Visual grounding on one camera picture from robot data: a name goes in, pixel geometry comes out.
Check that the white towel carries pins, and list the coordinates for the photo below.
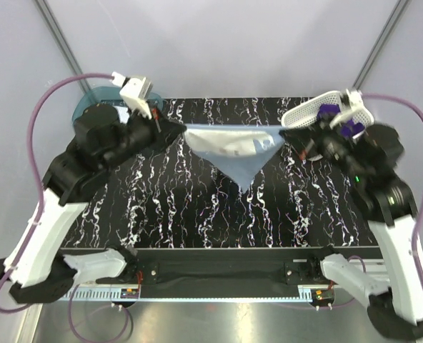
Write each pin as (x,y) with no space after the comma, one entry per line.
(123,113)

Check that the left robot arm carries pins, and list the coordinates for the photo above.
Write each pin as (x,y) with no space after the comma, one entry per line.
(39,273)

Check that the light blue towel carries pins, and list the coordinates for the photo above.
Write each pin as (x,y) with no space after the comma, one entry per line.
(237,151)

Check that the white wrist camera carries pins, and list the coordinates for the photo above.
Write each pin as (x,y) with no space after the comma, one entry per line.
(351,108)
(134,91)

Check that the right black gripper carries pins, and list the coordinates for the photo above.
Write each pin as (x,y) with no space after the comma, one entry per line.
(306,141)

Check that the white plastic basket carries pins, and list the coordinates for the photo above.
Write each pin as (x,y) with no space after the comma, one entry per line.
(306,113)

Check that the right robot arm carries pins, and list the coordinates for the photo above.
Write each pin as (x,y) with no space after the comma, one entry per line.
(386,202)

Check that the right small circuit board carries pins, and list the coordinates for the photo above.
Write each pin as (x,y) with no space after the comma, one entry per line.
(324,295)

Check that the left aluminium frame post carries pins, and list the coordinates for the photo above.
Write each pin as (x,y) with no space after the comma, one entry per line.
(58,36)

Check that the white slotted cable duct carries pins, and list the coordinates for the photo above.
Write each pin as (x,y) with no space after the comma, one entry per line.
(149,293)

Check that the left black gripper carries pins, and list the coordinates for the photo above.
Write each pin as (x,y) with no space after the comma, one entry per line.
(165,133)

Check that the purple towel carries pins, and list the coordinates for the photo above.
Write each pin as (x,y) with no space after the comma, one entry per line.
(347,129)

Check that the aluminium frame post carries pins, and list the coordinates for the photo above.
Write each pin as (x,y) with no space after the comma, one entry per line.
(58,36)
(384,36)

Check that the teal plastic basin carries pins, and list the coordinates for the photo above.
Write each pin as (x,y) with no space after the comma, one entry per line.
(102,94)

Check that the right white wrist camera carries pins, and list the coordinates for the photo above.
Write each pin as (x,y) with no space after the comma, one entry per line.
(351,108)

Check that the small circuit board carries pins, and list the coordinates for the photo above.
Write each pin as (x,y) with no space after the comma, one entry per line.
(130,293)
(324,295)

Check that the right aluminium frame post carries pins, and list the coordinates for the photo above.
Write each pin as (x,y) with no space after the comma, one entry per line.
(384,36)

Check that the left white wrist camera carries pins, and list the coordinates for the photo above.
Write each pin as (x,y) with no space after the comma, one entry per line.
(134,91)

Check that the left small circuit board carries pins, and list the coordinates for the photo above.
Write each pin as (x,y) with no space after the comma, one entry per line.
(130,293)

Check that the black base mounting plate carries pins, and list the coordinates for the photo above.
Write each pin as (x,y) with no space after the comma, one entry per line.
(276,269)

